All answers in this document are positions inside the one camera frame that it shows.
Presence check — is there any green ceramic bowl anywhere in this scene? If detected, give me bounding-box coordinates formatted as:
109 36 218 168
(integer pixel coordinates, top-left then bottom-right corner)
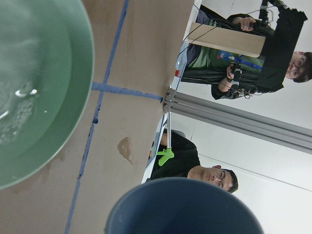
0 0 94 189

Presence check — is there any person in green shirt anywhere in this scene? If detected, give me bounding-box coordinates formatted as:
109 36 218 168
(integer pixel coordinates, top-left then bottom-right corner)
181 13 312 100

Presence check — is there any thin metal rod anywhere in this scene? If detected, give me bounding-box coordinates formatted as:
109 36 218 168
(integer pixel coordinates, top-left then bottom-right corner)
167 112 172 149

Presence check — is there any green plastic clip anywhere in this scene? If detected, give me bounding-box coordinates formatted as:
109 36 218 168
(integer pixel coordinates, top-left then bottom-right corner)
156 148 174 166

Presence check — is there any person in black shirt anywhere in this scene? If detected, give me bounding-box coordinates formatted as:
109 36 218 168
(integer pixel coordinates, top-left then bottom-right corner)
149 130 238 193

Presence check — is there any light blue plastic cup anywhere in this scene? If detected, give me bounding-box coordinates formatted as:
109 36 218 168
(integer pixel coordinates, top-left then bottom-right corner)
104 177 263 234

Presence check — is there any wooden board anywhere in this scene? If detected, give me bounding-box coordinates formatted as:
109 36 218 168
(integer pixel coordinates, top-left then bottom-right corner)
187 22 266 58

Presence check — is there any aluminium frame post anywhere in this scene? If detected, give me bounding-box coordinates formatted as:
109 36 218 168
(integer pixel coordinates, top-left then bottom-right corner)
163 89 312 154

